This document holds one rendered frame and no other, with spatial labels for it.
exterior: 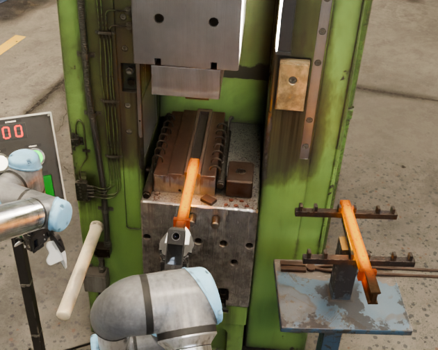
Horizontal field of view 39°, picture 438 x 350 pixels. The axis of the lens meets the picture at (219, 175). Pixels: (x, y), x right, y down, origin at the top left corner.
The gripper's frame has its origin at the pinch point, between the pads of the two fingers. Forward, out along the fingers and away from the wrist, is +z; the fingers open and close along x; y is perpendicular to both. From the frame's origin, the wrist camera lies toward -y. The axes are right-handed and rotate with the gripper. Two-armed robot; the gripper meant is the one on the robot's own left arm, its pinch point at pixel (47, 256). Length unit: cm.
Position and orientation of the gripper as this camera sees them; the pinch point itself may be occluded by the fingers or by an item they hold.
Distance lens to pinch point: 178.7
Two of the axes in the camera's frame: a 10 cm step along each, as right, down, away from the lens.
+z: -0.4, 8.1, 5.8
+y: -5.1, 4.8, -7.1
